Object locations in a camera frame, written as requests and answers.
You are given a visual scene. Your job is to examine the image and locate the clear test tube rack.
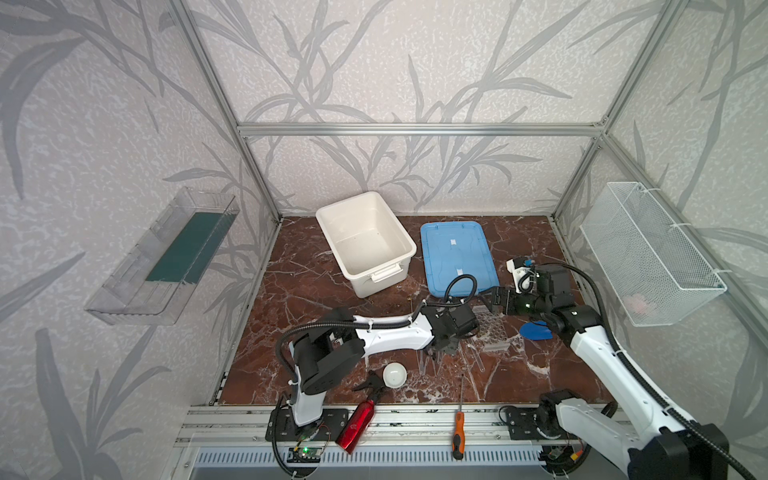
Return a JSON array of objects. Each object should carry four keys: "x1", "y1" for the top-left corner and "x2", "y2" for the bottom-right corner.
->
[{"x1": 470, "y1": 306, "x2": 520, "y2": 353}]

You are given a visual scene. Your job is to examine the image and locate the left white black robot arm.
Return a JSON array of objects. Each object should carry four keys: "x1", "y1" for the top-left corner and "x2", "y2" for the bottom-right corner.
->
[{"x1": 275, "y1": 301, "x2": 479, "y2": 427}]

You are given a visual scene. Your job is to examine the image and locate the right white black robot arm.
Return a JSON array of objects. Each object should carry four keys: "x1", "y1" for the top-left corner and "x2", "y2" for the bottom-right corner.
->
[{"x1": 481, "y1": 263, "x2": 754, "y2": 479}]

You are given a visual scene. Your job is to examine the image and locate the blue plastic bin lid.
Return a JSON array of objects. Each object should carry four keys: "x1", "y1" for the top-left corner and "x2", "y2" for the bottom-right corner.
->
[{"x1": 420, "y1": 221, "x2": 499, "y2": 297}]

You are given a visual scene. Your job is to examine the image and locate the small white bowl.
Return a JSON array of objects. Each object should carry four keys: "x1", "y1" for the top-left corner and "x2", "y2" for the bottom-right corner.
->
[{"x1": 382, "y1": 362, "x2": 408, "y2": 389}]

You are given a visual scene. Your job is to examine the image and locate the pink object in basket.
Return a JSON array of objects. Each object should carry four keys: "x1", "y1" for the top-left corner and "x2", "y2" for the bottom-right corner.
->
[{"x1": 622, "y1": 294, "x2": 656, "y2": 317}]

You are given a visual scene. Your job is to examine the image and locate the white plastic storage bin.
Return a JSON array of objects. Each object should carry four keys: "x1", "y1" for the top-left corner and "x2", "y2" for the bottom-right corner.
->
[{"x1": 315, "y1": 191, "x2": 417, "y2": 298}]

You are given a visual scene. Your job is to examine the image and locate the red spray bottle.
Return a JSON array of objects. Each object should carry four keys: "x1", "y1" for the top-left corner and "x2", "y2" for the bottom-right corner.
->
[{"x1": 335, "y1": 370, "x2": 388, "y2": 454}]

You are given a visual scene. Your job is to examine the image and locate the green circuit board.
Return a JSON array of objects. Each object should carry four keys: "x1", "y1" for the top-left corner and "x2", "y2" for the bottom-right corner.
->
[{"x1": 286, "y1": 446, "x2": 324, "y2": 464}]

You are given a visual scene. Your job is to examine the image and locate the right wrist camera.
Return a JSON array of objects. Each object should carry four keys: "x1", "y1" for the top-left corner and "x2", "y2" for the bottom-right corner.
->
[{"x1": 506, "y1": 257, "x2": 535, "y2": 294}]

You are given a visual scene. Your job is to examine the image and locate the white wire mesh basket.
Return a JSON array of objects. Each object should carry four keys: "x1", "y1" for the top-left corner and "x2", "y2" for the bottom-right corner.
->
[{"x1": 580, "y1": 182, "x2": 728, "y2": 327}]

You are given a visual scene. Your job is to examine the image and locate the orange handled screwdriver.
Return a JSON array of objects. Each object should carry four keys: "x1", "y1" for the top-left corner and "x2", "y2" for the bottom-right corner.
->
[{"x1": 451, "y1": 376, "x2": 466, "y2": 461}]

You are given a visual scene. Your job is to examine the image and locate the clear acrylic wall shelf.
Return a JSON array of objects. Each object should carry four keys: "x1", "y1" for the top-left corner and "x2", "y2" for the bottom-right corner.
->
[{"x1": 85, "y1": 187, "x2": 240, "y2": 326}]

